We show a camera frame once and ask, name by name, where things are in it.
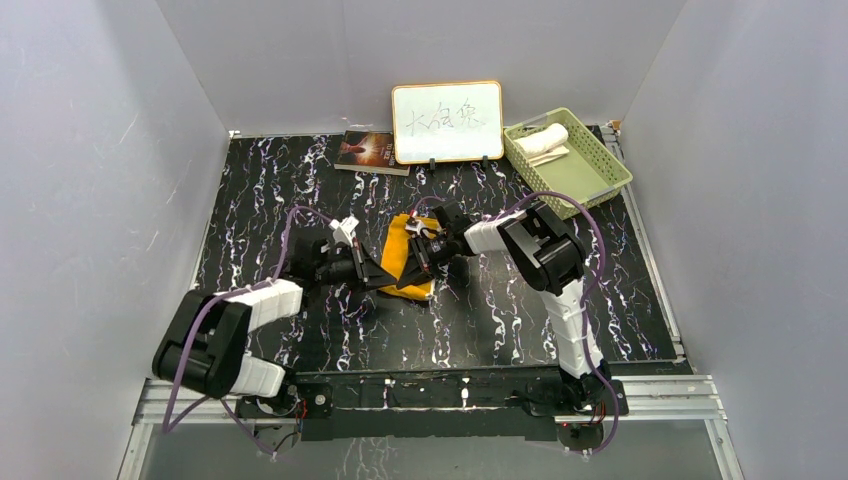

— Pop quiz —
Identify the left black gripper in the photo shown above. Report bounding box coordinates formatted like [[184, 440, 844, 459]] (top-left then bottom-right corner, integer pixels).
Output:
[[315, 241, 397, 294]]

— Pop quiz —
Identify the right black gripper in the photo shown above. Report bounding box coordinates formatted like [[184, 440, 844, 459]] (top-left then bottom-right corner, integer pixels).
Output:
[[398, 231, 456, 291]]

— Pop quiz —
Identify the yellow bear towel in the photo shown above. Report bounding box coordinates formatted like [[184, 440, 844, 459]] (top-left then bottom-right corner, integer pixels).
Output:
[[379, 214, 434, 302]]

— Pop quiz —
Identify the white towel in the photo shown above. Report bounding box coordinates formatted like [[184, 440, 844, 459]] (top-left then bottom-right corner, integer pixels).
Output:
[[516, 123, 570, 167]]

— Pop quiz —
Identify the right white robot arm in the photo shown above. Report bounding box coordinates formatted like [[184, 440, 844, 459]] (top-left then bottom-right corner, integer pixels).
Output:
[[396, 201, 609, 414]]

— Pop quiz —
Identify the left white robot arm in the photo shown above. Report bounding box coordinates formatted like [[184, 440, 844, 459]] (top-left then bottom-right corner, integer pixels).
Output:
[[152, 216, 396, 416]]

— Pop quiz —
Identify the dark paperback book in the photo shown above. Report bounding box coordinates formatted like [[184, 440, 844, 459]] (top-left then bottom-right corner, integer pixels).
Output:
[[334, 130, 410, 176]]

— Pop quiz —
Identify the green plastic basket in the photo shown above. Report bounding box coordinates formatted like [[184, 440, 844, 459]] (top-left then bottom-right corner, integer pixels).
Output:
[[503, 107, 633, 208]]

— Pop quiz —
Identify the small whiteboard orange frame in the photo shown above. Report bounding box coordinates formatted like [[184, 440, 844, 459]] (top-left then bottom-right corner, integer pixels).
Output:
[[391, 80, 504, 165]]

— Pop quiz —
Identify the black base frame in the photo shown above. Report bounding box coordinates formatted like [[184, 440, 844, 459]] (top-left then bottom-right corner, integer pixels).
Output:
[[284, 362, 604, 444]]

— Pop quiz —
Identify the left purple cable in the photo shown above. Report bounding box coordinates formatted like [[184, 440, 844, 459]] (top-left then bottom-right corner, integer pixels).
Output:
[[162, 205, 336, 462]]

